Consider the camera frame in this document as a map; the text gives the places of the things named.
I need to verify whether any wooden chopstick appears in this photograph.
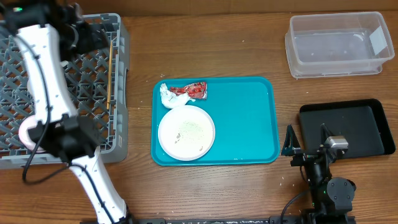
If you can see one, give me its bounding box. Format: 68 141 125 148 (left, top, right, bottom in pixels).
108 40 113 83
106 46 112 110

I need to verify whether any grey dishwasher rack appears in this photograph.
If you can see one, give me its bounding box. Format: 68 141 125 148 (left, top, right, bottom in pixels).
1 13 130 169

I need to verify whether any pink white bowl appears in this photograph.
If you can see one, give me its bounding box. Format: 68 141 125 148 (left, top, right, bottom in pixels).
18 115 37 151

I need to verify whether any white round plate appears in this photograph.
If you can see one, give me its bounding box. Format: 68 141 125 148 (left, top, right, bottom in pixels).
157 105 216 161

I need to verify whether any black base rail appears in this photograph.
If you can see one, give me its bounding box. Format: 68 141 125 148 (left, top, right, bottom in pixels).
80 216 355 224

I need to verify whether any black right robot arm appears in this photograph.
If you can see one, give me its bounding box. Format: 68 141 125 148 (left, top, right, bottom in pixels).
280 124 356 224

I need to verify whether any black plastic tray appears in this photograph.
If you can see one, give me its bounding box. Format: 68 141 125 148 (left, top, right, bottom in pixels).
299 99 396 159

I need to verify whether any red snack wrapper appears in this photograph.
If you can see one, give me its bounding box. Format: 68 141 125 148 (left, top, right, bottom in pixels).
170 82 208 100

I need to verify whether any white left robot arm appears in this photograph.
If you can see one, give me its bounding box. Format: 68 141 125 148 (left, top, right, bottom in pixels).
1 1 136 223

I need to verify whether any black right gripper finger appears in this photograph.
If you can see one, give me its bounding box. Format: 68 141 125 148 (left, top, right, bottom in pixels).
320 123 333 146
281 124 301 156

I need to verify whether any clear plastic bin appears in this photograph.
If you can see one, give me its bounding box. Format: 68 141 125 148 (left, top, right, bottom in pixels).
285 12 395 78

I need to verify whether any teal serving tray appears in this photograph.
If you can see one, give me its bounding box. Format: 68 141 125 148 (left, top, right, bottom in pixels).
150 77 280 166

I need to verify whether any white tissue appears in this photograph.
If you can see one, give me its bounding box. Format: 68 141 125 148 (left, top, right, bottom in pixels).
160 83 195 109

